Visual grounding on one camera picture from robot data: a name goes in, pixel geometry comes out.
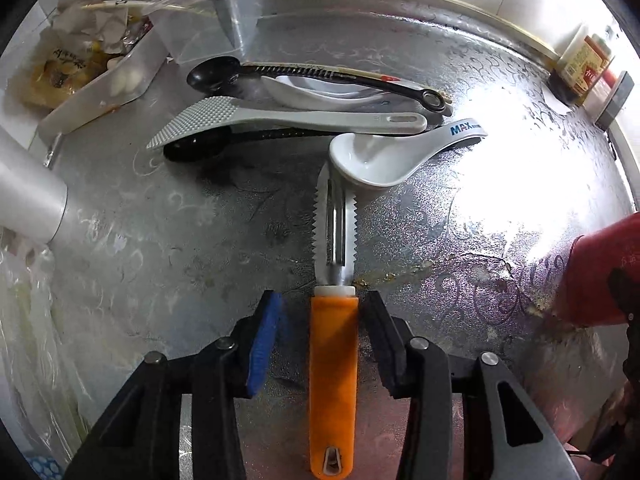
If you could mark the white roll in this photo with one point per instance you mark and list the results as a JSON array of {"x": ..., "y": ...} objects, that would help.
[{"x": 25, "y": 195}]

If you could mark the blue patterned cloth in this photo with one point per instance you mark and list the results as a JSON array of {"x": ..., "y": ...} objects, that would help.
[{"x": 45, "y": 462}]

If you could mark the crumpled foil bag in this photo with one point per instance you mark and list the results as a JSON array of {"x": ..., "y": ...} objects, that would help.
[{"x": 95, "y": 20}]

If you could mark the red cylindrical utensil holder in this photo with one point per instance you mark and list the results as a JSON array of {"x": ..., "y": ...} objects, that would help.
[{"x": 590, "y": 270}]

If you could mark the black plastic ladle spoon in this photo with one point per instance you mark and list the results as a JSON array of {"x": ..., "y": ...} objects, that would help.
[
  {"x": 190, "y": 149},
  {"x": 215, "y": 75}
]

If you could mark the white plastic tray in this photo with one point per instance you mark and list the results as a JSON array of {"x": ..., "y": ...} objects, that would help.
[{"x": 100, "y": 100}]

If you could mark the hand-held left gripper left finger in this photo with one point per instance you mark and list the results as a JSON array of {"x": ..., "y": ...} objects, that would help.
[{"x": 265, "y": 340}]

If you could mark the white dotted rice paddle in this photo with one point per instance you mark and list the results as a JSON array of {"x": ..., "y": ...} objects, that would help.
[{"x": 300, "y": 120}]

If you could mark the disposable wooden chopsticks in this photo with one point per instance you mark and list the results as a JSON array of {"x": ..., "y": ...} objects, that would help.
[{"x": 130, "y": 5}]

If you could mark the clear plastic container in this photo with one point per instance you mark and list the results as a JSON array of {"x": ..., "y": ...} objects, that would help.
[{"x": 190, "y": 35}]

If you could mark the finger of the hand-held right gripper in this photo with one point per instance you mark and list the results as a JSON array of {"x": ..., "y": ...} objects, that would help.
[{"x": 625, "y": 295}]

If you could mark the white paper sheet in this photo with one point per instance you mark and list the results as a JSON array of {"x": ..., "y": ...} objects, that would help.
[{"x": 557, "y": 102}]

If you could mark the white ceramic spoon blue print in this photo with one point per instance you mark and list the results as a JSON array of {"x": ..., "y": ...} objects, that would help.
[
  {"x": 370, "y": 160},
  {"x": 300, "y": 92}
]

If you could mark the dark vinegar bottle yellow label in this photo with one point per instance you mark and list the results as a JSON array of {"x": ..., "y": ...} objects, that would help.
[{"x": 580, "y": 65}]

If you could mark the white garlic bulb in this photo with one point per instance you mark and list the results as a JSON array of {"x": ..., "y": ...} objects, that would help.
[{"x": 126, "y": 80}]

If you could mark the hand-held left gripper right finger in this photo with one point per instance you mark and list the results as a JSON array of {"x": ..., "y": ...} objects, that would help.
[{"x": 385, "y": 340}]

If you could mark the clear plastic bag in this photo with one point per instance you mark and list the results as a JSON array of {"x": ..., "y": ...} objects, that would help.
[{"x": 35, "y": 335}]

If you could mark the yellow snack packet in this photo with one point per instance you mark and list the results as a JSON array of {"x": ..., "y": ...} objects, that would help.
[{"x": 55, "y": 75}]

